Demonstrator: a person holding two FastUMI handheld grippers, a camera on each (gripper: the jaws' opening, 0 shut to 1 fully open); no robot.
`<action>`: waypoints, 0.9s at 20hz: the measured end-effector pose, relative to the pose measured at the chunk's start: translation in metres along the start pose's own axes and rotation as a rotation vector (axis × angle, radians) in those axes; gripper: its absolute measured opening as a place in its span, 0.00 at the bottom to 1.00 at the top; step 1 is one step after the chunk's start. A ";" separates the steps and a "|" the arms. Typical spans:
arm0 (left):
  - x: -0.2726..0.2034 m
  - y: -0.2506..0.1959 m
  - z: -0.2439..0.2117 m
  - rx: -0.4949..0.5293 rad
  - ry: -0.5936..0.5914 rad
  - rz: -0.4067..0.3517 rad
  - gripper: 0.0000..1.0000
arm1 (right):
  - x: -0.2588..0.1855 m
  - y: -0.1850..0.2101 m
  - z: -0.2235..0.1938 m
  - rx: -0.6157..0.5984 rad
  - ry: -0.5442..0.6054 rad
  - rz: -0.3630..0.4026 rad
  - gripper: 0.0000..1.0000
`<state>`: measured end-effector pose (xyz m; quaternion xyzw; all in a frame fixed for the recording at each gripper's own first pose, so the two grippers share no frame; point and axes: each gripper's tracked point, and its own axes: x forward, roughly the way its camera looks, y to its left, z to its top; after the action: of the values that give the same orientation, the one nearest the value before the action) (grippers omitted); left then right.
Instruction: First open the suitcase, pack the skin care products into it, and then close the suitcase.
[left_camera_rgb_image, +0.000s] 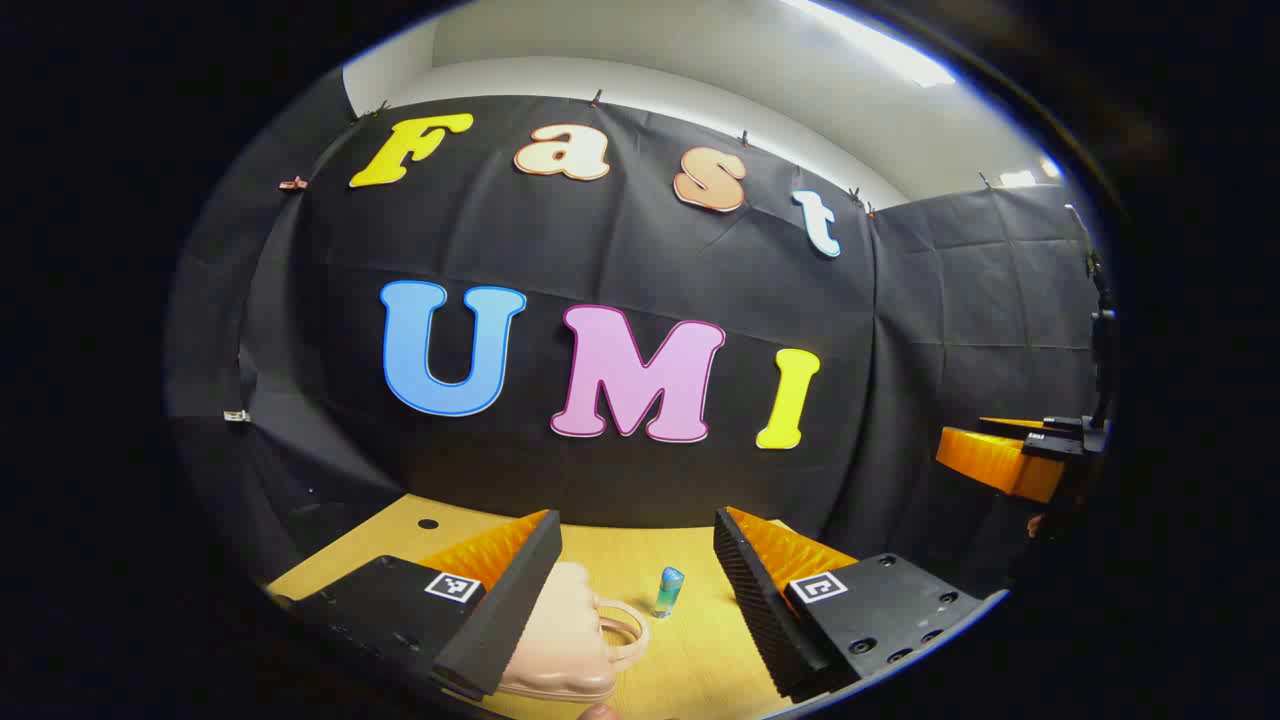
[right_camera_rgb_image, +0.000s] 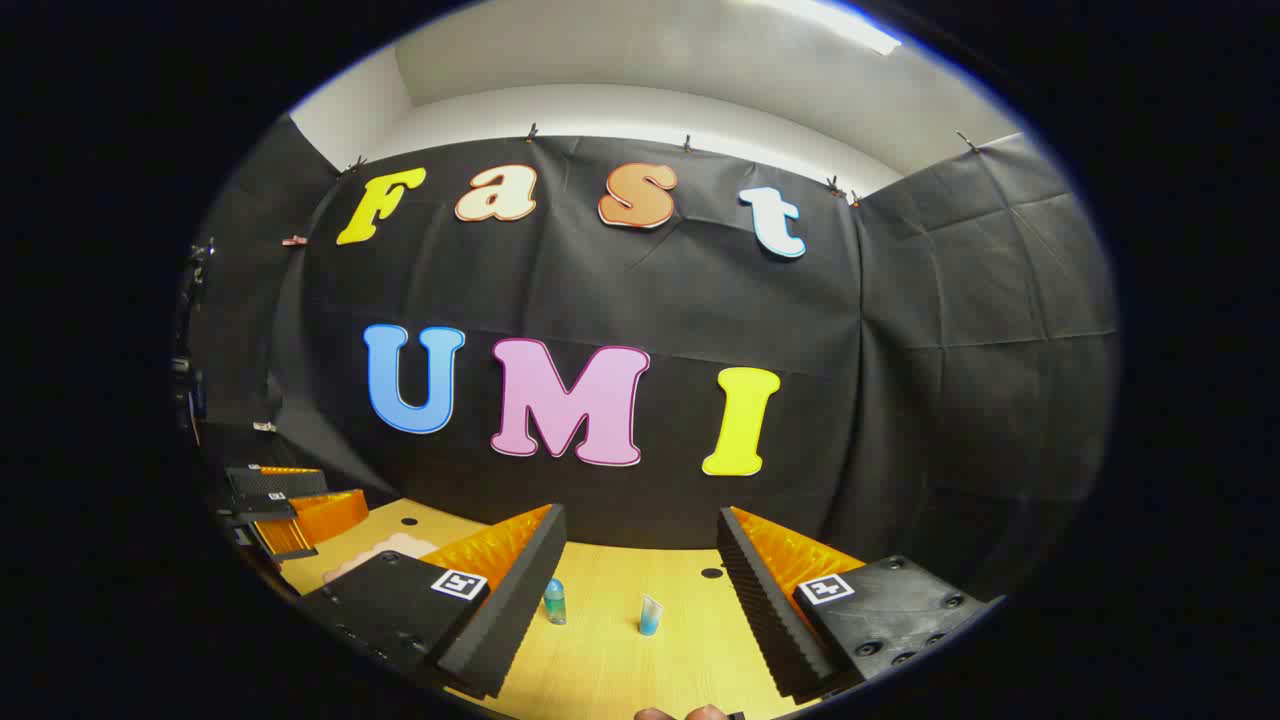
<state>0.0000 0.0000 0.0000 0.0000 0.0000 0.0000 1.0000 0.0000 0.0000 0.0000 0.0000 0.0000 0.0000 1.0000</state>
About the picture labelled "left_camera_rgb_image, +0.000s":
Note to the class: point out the red cloth clip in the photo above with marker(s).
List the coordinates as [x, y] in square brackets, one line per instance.
[293, 184]

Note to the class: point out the small ceiling light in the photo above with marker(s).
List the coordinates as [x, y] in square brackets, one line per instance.
[1020, 178]

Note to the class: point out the blue-green skin care bottle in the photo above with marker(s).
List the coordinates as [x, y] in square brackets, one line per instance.
[668, 595]

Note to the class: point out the pale cloth clip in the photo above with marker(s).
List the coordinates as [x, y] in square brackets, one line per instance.
[237, 415]

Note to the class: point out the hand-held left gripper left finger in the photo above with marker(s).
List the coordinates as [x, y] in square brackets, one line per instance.
[520, 590]

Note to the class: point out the long ceiling light strip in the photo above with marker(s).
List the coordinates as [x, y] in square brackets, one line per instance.
[880, 45]

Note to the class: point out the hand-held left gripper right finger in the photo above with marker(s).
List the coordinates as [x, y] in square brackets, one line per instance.
[750, 590]

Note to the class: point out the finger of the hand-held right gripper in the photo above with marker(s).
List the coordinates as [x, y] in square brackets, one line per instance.
[1010, 424]
[995, 462]

